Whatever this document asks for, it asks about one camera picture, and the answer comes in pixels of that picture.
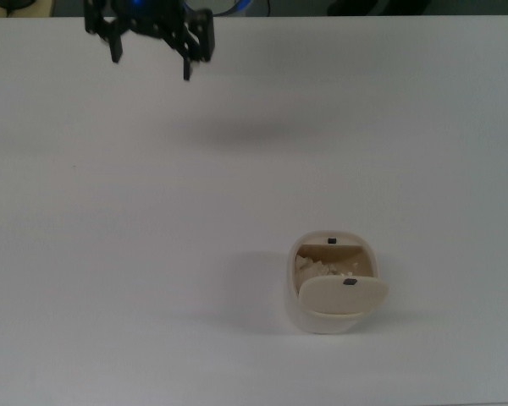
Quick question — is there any small white lidded bin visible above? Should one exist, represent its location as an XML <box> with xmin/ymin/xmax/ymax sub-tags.
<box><xmin>284</xmin><ymin>229</ymin><xmax>391</xmax><ymax>336</ymax></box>

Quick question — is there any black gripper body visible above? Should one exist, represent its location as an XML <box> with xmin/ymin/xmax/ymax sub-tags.
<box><xmin>83</xmin><ymin>0</ymin><xmax>191</xmax><ymax>42</ymax></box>

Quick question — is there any white paper trash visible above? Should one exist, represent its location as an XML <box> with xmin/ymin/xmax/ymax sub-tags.
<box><xmin>295</xmin><ymin>253</ymin><xmax>362</xmax><ymax>285</ymax></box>

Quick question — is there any blue ring object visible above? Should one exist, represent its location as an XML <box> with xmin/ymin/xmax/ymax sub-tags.
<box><xmin>183</xmin><ymin>0</ymin><xmax>253</xmax><ymax>14</ymax></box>

